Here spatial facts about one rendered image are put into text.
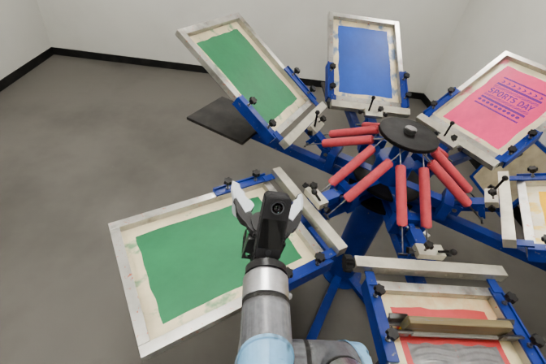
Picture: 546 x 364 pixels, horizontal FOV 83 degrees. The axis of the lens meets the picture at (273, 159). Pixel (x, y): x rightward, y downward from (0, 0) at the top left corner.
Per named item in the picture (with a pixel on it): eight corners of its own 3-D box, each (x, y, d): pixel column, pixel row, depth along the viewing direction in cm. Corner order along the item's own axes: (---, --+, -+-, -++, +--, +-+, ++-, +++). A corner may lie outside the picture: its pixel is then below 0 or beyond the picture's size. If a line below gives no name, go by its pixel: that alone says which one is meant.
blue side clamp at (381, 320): (393, 368, 110) (400, 361, 105) (379, 367, 109) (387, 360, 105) (371, 287, 133) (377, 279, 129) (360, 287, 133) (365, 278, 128)
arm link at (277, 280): (247, 287, 46) (300, 293, 47) (249, 259, 49) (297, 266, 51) (237, 309, 50) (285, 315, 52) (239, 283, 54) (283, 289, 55)
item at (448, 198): (478, 248, 160) (491, 233, 152) (329, 236, 152) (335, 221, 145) (418, 150, 223) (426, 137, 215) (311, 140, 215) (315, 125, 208)
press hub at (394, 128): (371, 296, 232) (466, 155, 148) (319, 292, 228) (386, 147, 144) (359, 249, 263) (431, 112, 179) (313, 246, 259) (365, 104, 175)
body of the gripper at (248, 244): (241, 232, 64) (237, 288, 55) (251, 205, 59) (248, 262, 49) (277, 238, 65) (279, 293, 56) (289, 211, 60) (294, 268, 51)
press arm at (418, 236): (431, 266, 139) (435, 260, 136) (418, 266, 139) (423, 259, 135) (416, 235, 153) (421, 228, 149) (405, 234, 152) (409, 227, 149)
